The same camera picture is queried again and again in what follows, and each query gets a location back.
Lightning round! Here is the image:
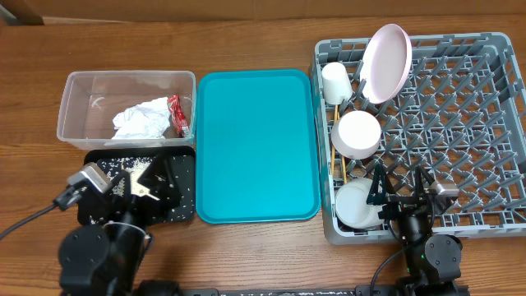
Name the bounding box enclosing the teal serving tray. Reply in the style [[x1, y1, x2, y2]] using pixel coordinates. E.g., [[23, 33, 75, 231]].
[[196, 69, 321, 224]]

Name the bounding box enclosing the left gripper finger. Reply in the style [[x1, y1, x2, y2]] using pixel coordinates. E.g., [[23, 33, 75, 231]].
[[105, 170, 132, 201], [137, 154, 181, 206]]

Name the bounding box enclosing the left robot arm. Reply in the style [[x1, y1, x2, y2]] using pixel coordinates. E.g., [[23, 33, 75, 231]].
[[53, 154, 181, 295]]

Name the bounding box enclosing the white napkin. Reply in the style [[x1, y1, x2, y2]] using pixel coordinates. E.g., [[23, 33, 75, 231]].
[[112, 97, 170, 140]]

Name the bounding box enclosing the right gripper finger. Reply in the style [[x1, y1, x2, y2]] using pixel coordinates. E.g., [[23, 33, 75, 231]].
[[414, 165, 435, 197], [366, 164, 395, 205]]

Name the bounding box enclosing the grey dishwasher rack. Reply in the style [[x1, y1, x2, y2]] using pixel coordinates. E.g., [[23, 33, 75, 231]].
[[311, 32, 525, 245]]

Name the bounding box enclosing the clear plastic bin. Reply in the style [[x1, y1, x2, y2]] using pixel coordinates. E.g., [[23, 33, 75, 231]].
[[57, 70, 196, 150]]

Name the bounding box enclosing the wooden chopstick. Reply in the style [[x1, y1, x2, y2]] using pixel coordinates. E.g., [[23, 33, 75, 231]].
[[340, 155, 348, 184], [330, 104, 339, 177]]

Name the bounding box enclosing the red sauce packet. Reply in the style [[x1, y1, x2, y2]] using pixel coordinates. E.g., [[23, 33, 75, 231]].
[[168, 95, 190, 137]]

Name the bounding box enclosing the pink bowl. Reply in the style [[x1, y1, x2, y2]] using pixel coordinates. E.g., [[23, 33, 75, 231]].
[[330, 111, 381, 160]]

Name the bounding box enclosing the white cup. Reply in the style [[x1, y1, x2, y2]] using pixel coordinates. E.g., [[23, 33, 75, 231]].
[[321, 62, 353, 105]]

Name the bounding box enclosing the grey bowl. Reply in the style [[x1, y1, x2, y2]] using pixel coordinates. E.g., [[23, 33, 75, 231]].
[[335, 178, 383, 229]]

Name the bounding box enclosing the white plate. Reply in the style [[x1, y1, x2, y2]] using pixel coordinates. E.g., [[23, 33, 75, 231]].
[[359, 24, 413, 104]]

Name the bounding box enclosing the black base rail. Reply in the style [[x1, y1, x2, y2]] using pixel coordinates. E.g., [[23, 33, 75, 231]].
[[176, 284, 469, 296]]

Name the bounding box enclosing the white rice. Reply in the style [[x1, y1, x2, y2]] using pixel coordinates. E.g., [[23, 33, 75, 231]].
[[90, 155, 195, 223]]

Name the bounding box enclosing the black tray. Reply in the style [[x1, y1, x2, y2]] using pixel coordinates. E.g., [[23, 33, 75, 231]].
[[77, 146, 196, 226]]

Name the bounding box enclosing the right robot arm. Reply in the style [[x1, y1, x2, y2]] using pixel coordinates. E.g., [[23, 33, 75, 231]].
[[367, 164, 470, 296]]

